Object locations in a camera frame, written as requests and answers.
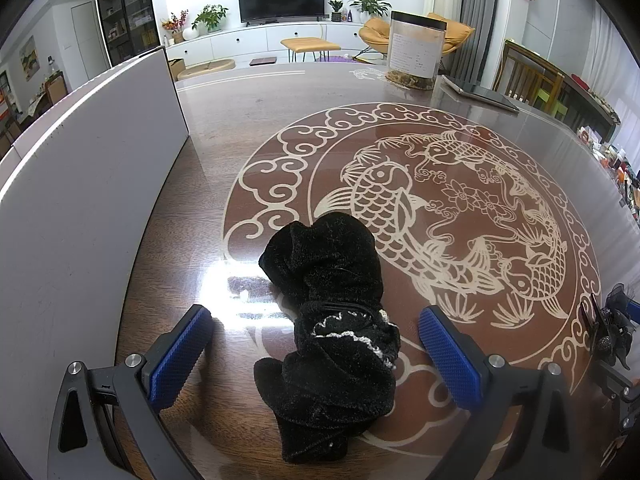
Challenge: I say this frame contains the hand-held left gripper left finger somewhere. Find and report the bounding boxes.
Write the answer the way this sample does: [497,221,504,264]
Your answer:
[47,304,215,480]

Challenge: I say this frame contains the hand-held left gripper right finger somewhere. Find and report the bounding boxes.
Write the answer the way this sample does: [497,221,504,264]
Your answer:
[417,305,586,480]

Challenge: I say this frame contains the black bow hair clip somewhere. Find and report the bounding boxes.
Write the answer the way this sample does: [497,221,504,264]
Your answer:
[592,284,640,371]

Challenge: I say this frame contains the black velvet cloth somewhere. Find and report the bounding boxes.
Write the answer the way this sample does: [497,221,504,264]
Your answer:
[253,212,402,465]

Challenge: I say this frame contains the dark wooden desktop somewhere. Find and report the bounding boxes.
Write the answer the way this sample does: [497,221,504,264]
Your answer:
[115,57,640,480]

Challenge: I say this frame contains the pile of colourful clutter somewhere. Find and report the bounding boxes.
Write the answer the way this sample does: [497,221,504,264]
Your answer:
[575,125,640,221]

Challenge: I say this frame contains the wooden chair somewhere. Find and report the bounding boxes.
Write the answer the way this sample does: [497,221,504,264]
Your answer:
[492,39,566,116]

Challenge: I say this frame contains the round wooden coffee table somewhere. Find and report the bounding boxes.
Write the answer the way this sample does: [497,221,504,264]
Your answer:
[177,59,236,81]

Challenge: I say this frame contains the small wooden cabinet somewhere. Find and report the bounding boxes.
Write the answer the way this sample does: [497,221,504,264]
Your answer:
[44,72,68,103]

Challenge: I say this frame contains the clear jar with black lid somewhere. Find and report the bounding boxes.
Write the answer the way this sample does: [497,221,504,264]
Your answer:
[385,10,447,90]

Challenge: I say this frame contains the white television cabinet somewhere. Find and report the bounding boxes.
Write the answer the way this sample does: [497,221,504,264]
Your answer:
[165,21,381,68]

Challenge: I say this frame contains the orange lounge chair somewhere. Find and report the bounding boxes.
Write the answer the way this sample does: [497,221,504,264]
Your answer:
[425,12,476,56]
[358,16,392,56]

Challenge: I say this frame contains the grey curtain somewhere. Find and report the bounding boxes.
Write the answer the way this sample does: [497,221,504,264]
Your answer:
[460,0,501,86]

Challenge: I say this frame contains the red flowers in vase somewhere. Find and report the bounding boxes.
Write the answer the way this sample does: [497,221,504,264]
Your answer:
[161,9,190,44]

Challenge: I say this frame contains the framed landscape painting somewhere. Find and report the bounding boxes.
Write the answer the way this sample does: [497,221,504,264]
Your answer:
[19,35,40,81]

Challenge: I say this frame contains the orange stool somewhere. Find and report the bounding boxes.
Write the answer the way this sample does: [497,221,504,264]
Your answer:
[280,36,342,66]

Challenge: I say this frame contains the bushy green potted plant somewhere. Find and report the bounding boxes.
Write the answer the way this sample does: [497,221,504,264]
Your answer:
[191,4,229,36]

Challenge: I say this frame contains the glass display cabinet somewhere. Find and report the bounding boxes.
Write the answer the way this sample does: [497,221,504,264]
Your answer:
[94,0,161,66]

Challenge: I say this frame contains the long-leaf potted plant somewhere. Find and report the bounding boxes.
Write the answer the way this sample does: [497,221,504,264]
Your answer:
[348,0,392,16]

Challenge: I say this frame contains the black television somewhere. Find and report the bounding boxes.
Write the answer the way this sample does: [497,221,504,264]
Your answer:
[237,0,325,26]

